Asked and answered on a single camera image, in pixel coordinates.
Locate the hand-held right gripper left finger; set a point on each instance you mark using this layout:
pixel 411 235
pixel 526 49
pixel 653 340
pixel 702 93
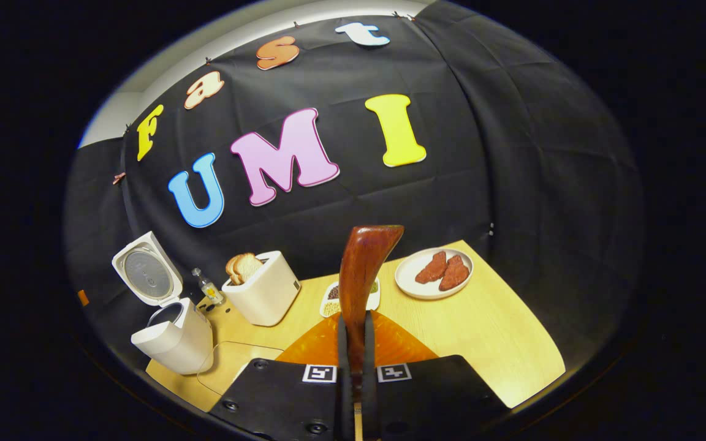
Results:
pixel 343 398

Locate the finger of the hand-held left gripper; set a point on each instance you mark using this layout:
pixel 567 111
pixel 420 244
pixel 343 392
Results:
pixel 83 297

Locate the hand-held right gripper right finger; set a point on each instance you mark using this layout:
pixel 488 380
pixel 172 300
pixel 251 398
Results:
pixel 370 398

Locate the white rice cooker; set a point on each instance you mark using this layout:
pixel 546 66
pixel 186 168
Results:
pixel 181 343

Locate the brown wooden spoon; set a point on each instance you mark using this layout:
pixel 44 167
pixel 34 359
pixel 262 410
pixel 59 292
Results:
pixel 362 269

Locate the white divided bean dish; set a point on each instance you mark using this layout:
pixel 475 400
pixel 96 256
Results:
pixel 328 306

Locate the clear plastic container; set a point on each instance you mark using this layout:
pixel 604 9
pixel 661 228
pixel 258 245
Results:
pixel 230 367

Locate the reddish backdrop clip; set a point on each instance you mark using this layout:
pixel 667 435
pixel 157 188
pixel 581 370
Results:
pixel 119 178

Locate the white round plate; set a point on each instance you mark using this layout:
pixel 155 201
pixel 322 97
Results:
pixel 411 278

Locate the small glass bottle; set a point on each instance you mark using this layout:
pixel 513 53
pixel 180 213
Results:
pixel 211 292

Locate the white toaster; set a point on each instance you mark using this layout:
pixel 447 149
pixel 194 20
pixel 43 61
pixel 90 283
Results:
pixel 267 294

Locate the red meat slice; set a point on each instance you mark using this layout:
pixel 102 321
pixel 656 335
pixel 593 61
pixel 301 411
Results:
pixel 455 274
pixel 431 268

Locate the toasted bread slice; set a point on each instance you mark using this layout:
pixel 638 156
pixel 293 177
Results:
pixel 249 266
pixel 231 269

